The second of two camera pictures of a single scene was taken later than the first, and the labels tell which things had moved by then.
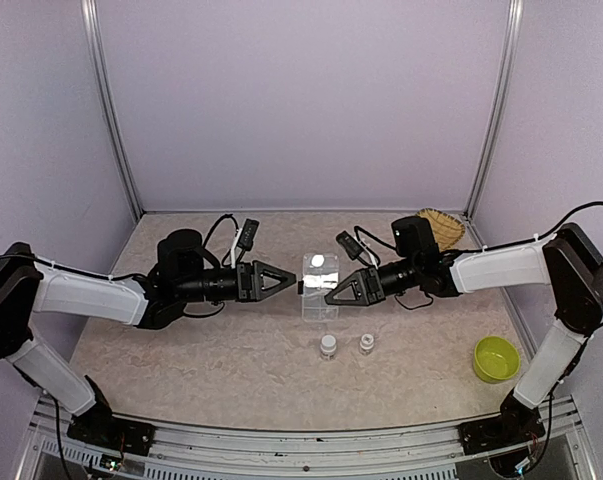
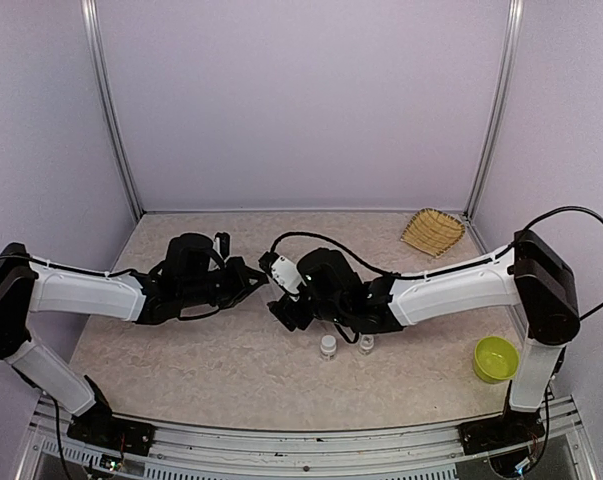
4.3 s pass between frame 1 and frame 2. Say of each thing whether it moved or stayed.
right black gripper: moved
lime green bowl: stayed
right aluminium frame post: stayed
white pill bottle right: stayed
